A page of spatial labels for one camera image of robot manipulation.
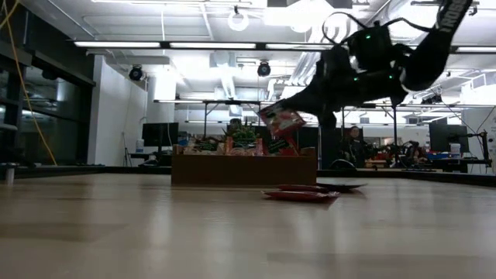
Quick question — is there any grey metal post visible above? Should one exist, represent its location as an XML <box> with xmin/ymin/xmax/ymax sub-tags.
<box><xmin>0</xmin><ymin>162</ymin><xmax>19</xmax><ymax>185</ymax></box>

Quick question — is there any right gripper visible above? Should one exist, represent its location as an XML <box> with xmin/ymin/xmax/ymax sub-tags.
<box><xmin>284</xmin><ymin>22</ymin><xmax>410</xmax><ymax>129</ymax></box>

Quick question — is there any wooden three-compartment box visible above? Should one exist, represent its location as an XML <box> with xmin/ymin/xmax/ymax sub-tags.
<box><xmin>170</xmin><ymin>145</ymin><xmax>319</xmax><ymax>187</ymax></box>

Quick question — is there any black office desk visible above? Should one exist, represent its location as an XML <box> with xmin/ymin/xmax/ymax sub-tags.
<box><xmin>430</xmin><ymin>157</ymin><xmax>494</xmax><ymax>174</ymax></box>

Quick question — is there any yellow hanging cable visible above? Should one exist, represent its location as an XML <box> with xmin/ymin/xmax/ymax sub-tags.
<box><xmin>0</xmin><ymin>0</ymin><xmax>58</xmax><ymax>167</ymax></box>

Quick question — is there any white ring lamp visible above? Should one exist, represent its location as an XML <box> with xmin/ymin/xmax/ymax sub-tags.
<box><xmin>226</xmin><ymin>8</ymin><xmax>250</xmax><ymax>33</ymax></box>

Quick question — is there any black computer monitor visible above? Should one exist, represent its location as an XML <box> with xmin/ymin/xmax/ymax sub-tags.
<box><xmin>141</xmin><ymin>122</ymin><xmax>180</xmax><ymax>148</ymax></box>
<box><xmin>428</xmin><ymin>122</ymin><xmax>470</xmax><ymax>153</ymax></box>

